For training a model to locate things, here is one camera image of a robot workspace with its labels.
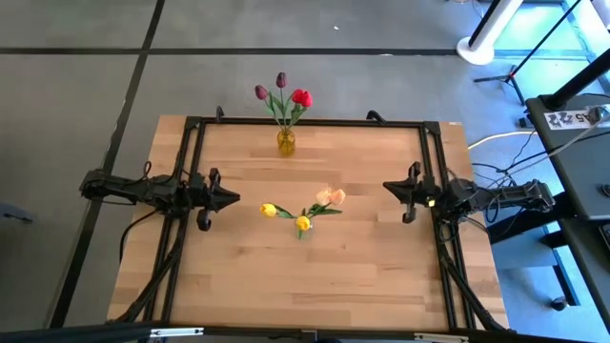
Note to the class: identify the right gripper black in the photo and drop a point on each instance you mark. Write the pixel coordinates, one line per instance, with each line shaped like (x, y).
(424, 193)

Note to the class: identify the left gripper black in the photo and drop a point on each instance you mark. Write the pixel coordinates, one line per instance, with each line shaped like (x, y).
(207, 195)

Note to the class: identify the yellow artificial tulip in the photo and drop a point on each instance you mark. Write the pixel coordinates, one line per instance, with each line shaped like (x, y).
(302, 222)
(268, 210)

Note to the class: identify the red artificial tulip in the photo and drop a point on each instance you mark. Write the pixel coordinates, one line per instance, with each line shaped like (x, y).
(298, 95)
(307, 99)

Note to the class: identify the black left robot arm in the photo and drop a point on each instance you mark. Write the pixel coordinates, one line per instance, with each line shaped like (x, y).
(124, 186)

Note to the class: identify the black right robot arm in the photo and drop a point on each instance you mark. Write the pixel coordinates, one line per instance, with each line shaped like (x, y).
(505, 195)

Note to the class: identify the yellow glass vase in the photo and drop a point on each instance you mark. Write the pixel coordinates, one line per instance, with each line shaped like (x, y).
(286, 144)

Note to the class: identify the clear glass vase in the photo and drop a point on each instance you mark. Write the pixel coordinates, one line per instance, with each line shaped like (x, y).
(309, 229)

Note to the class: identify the dark purple artificial tulip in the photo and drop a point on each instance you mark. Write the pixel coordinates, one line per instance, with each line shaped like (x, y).
(281, 79)
(261, 92)

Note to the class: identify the white round base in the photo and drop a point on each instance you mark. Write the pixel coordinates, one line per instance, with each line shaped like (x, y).
(469, 56)

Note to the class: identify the black tripod stand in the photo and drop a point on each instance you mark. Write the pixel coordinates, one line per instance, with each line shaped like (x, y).
(513, 74)

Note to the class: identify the dark grey desk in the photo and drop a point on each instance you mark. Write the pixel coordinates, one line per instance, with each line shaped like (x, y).
(581, 157)

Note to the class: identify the white printed label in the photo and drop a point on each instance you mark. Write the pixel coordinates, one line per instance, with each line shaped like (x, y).
(572, 119)

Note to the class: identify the black desk pole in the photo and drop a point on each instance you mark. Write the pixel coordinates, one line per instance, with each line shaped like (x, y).
(576, 81)

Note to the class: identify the black horizontal beam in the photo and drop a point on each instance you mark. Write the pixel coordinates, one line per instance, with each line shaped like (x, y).
(71, 333)

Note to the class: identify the dark grey floor object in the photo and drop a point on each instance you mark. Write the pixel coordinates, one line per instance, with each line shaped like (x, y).
(14, 214)

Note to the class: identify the black frame clamp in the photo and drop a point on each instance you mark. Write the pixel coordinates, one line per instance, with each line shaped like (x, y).
(376, 115)
(219, 114)

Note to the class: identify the silver metal bracket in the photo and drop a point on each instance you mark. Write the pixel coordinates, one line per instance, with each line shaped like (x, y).
(441, 337)
(176, 332)

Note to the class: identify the black desk leg frame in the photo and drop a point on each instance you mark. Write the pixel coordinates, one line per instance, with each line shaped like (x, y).
(562, 281)

